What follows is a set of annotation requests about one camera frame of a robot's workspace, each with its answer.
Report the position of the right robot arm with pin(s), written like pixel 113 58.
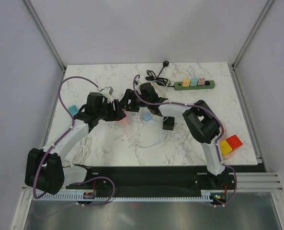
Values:
pixel 201 121

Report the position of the white cable duct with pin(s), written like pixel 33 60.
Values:
pixel 83 196

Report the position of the teal power strip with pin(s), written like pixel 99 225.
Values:
pixel 73 110

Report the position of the black cube adapter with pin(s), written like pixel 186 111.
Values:
pixel 168 123

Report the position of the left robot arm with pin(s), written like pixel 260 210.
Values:
pixel 44 169

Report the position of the pink cube socket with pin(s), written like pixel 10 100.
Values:
pixel 124 121

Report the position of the pink plug adapter on strip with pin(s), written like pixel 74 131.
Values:
pixel 201 82

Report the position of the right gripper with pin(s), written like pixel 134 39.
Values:
pixel 130 94

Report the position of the yellow cube plug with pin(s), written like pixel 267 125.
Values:
pixel 225 148

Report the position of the yellow plug adapter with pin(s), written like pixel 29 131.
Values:
pixel 186 82

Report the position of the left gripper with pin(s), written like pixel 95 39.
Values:
pixel 116 115

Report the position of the teal plug adapter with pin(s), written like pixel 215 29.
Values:
pixel 193 82

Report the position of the blue plug adapter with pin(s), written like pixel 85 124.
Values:
pixel 147 117

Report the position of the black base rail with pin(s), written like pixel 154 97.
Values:
pixel 151 181

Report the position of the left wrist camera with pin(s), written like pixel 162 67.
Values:
pixel 107 93

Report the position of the red cube socket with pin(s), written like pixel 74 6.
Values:
pixel 234 142

